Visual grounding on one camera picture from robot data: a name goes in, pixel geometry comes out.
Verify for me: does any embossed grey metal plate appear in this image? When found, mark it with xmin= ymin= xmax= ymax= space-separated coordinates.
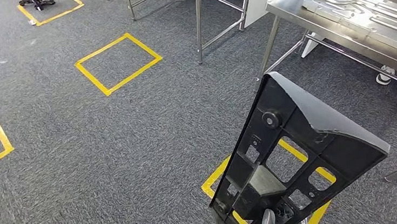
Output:
xmin=301 ymin=0 xmax=397 ymax=70

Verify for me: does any stainless steel table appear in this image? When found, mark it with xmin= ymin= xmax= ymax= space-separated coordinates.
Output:
xmin=191 ymin=0 xmax=263 ymax=66
xmin=104 ymin=0 xmax=181 ymax=25

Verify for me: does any black plastic plate frame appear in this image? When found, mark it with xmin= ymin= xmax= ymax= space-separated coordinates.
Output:
xmin=198 ymin=62 xmax=397 ymax=224

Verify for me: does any black tripod base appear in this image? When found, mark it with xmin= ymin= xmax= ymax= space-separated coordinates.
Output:
xmin=18 ymin=0 xmax=57 ymax=13

